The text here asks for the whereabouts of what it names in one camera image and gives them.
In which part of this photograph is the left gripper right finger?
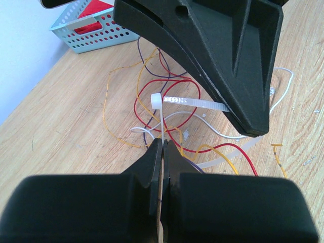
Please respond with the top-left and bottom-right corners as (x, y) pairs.
(164, 141), (319, 242)

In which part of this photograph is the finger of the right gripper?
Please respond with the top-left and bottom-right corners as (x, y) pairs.
(113, 0), (283, 137)

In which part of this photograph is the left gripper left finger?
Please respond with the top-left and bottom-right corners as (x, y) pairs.
(1, 139), (162, 242)

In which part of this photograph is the red wire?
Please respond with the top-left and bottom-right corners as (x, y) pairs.
(133, 48), (259, 177)

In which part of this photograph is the purple wire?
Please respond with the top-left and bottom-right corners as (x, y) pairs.
(137, 36), (206, 174)

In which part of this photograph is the white wire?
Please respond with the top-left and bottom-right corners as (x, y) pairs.
(130, 67), (295, 140)

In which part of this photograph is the yellow wire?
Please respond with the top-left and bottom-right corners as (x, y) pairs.
(103, 48), (288, 179)

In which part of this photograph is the white zip tie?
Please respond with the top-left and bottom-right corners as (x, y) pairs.
(151, 93), (263, 169)

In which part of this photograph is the red cloth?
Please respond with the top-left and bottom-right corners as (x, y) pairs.
(73, 0), (114, 35)

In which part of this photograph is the light blue plastic basket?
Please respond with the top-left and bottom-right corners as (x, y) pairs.
(50, 1), (139, 54)

